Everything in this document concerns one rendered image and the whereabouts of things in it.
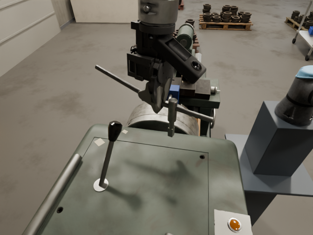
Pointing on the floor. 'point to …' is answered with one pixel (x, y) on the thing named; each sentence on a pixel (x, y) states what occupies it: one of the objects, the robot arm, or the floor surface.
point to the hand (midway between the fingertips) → (159, 109)
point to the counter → (105, 10)
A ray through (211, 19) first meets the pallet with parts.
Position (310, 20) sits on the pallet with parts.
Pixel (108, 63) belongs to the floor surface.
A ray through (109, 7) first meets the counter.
